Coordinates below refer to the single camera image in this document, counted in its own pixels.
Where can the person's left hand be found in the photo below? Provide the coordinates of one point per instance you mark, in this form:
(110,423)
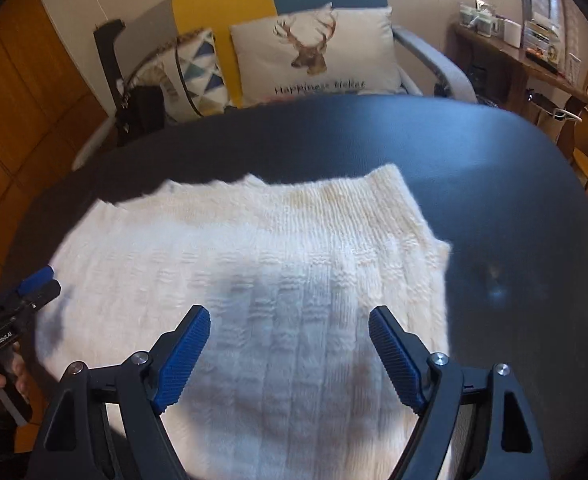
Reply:
(21,377)

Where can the wooden side desk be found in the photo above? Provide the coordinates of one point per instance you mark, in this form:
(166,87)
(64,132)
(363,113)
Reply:
(504,55)

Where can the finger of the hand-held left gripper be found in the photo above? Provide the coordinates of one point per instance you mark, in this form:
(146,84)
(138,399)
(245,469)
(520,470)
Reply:
(43,295)
(36,281)

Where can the black upright post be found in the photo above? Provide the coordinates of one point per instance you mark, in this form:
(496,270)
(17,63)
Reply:
(106,55)

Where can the white box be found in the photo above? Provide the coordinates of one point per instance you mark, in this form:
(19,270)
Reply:
(511,35)

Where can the black shoulder bag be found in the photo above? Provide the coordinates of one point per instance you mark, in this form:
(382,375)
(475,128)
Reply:
(143,115)

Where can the brown paper bag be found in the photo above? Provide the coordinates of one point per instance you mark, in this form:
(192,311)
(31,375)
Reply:
(549,110)

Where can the stack of books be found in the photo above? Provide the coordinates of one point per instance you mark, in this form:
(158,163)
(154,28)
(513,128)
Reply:
(541,45)

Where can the yellow wooden stool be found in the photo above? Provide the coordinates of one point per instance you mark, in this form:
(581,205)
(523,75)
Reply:
(586,172)

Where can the cluster of small jars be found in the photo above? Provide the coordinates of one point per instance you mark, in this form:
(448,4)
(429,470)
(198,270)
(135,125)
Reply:
(479,17)

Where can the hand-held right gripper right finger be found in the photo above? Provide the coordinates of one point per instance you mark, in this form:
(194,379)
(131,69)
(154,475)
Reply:
(394,360)

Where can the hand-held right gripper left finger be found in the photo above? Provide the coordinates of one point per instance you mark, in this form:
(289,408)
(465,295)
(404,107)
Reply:
(183,360)

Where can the triangle pattern cushion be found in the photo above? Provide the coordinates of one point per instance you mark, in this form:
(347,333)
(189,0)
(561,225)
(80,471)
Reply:
(203,70)

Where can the patterned curtain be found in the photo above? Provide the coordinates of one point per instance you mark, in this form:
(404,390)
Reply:
(559,5)

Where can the deer print cushion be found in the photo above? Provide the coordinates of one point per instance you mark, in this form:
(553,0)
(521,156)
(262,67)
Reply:
(364,50)

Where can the white knit sweater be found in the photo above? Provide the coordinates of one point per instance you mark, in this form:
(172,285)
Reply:
(274,260)

